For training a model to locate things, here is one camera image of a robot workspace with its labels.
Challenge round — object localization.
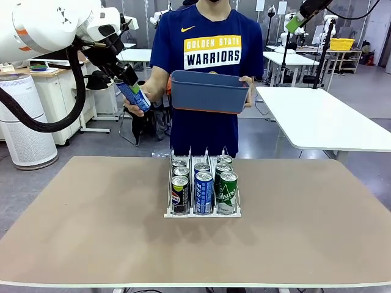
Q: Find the person's right hand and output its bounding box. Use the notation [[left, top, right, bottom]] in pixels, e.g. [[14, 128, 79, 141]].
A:
[[123, 85, 161, 117]]

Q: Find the white round air purifier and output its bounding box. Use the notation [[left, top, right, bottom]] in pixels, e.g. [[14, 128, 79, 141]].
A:
[[0, 73, 59, 171]]

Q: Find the person's left hand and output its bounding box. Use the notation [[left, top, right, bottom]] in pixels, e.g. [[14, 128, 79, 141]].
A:
[[238, 76, 255, 108]]

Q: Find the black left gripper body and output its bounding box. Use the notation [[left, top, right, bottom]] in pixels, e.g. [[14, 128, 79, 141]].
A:
[[79, 33, 126, 81]]

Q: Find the thin black floor cable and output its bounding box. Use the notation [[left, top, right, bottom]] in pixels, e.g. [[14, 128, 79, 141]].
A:
[[255, 99, 276, 123]]

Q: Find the person's right forearm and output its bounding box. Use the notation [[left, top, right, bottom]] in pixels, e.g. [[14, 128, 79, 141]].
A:
[[146, 65, 172, 103]]

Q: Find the large white table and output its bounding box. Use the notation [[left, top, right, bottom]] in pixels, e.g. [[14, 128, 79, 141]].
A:
[[255, 86, 391, 164]]

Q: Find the person in blue Warriors shirt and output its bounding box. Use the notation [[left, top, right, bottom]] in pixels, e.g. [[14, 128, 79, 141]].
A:
[[149, 0, 265, 158]]

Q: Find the white rolling side table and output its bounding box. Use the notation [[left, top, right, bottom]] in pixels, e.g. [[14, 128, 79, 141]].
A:
[[71, 78, 119, 135]]

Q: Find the blue plastic bin orange base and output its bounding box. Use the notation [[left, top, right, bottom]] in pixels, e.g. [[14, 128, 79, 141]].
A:
[[170, 70, 250, 115]]

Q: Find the black pole stand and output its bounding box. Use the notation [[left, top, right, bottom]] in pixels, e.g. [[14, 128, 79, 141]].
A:
[[311, 23, 337, 90]]

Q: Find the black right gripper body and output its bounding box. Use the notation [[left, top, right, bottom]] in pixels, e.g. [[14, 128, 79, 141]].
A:
[[304, 0, 334, 15]]

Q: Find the black cap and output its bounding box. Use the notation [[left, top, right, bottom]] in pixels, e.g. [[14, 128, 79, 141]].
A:
[[86, 70, 115, 91]]

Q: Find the black jacket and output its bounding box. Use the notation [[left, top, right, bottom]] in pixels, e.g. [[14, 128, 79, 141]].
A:
[[130, 106, 172, 144]]

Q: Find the white cabinet desk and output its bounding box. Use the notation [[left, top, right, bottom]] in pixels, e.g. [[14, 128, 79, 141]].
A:
[[0, 59, 119, 146]]

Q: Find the yellow plastic crate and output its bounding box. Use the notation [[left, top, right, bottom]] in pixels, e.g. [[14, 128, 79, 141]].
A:
[[329, 38, 356, 51]]

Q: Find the black studio light stand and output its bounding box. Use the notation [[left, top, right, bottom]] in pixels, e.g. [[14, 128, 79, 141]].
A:
[[267, 5, 277, 49]]

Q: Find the wooden background table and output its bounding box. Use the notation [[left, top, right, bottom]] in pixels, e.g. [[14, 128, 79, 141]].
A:
[[325, 48, 364, 74]]

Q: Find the white wire can dispenser rack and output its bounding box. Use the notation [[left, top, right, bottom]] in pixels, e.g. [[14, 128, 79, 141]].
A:
[[163, 145, 243, 219]]

